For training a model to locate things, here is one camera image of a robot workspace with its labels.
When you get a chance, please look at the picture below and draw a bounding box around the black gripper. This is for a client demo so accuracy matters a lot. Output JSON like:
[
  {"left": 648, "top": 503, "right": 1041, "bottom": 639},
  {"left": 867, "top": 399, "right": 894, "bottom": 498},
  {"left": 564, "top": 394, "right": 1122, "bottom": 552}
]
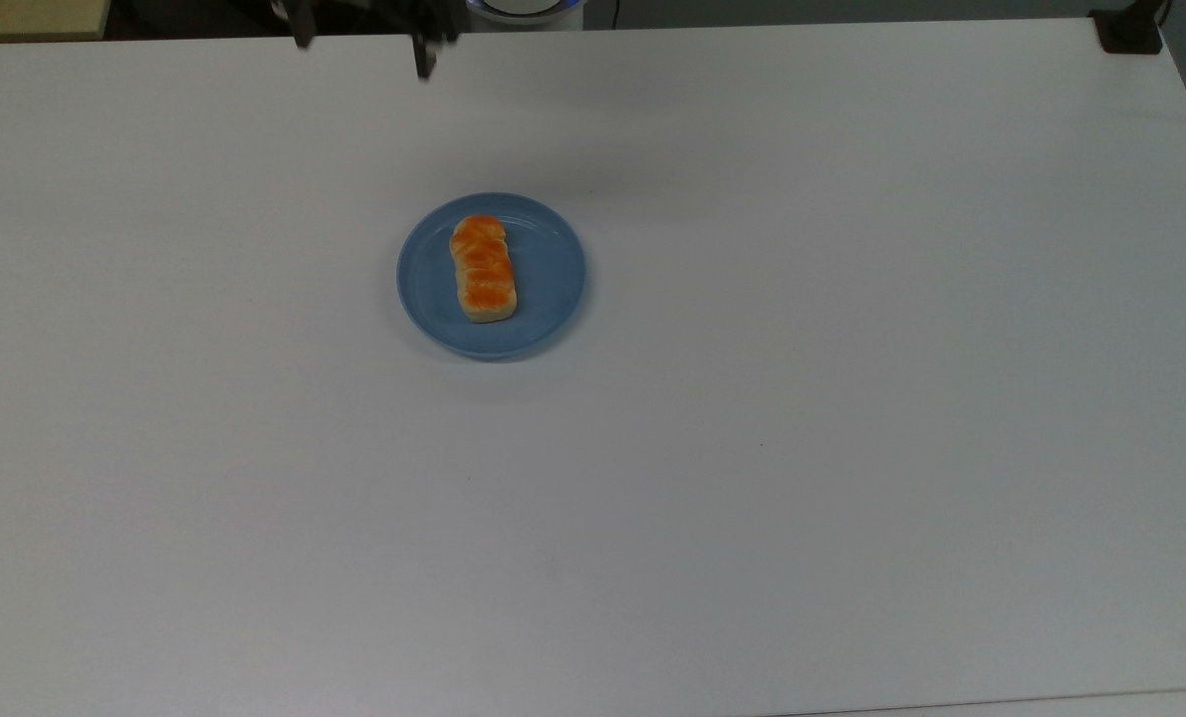
[{"left": 272, "top": 0, "right": 464, "bottom": 82}]

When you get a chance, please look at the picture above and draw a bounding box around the orange glazed bread loaf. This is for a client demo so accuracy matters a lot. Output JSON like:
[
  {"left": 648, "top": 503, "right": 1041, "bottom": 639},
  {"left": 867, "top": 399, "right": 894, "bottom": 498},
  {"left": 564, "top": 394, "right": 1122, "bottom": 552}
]
[{"left": 449, "top": 214, "right": 520, "bottom": 325}]

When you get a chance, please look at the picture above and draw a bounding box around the blue round plate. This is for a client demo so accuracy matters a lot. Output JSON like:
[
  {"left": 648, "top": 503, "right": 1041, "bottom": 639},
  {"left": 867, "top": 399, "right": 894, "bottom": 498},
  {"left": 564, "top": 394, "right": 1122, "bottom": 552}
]
[{"left": 396, "top": 192, "right": 588, "bottom": 361}]

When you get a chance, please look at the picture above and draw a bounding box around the light wooden board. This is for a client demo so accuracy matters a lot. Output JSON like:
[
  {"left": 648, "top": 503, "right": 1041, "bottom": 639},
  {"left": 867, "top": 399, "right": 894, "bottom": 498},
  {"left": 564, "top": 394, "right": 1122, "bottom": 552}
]
[{"left": 0, "top": 0, "right": 113, "bottom": 43}]

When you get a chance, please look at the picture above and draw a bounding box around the black clamp camera mount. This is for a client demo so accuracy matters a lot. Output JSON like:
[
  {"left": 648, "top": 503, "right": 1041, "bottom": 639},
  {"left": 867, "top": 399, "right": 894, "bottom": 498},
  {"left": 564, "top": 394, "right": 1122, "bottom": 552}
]
[{"left": 1088, "top": 0, "right": 1173, "bottom": 56}]

